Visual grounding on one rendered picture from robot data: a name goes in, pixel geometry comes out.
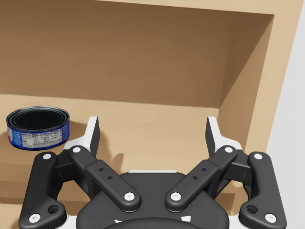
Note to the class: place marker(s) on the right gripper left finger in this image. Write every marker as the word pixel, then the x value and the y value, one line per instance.
pixel 109 177

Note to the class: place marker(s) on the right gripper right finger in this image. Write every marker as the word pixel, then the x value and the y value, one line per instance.
pixel 195 177

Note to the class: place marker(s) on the blue flat can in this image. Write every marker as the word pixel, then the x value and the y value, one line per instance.
pixel 35 139

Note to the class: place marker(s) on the pale wooden shelf unit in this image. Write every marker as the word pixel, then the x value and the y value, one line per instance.
pixel 143 71

